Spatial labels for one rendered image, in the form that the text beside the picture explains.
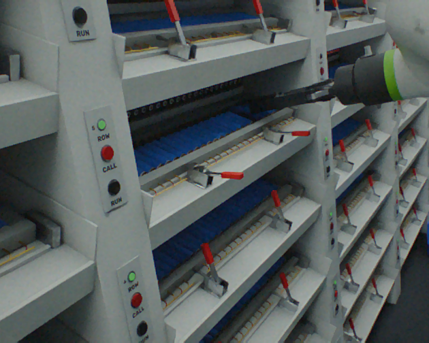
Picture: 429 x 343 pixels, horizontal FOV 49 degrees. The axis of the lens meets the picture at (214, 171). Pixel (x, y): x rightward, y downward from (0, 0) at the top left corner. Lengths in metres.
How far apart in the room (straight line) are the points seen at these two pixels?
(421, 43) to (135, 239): 0.48
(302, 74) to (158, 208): 0.57
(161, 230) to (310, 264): 0.67
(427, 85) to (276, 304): 0.57
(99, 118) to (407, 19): 0.46
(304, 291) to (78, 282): 0.73
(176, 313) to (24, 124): 0.41
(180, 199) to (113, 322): 0.21
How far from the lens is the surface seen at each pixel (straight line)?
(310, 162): 1.17
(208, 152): 0.82
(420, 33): 0.75
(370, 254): 1.78
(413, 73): 0.87
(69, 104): 0.54
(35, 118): 0.52
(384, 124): 1.82
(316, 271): 1.28
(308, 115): 1.13
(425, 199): 2.64
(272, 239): 1.00
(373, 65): 0.90
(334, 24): 1.35
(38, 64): 0.54
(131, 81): 0.61
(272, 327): 1.08
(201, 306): 0.81
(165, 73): 0.66
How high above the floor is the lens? 1.14
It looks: 16 degrees down
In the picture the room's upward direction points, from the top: 8 degrees counter-clockwise
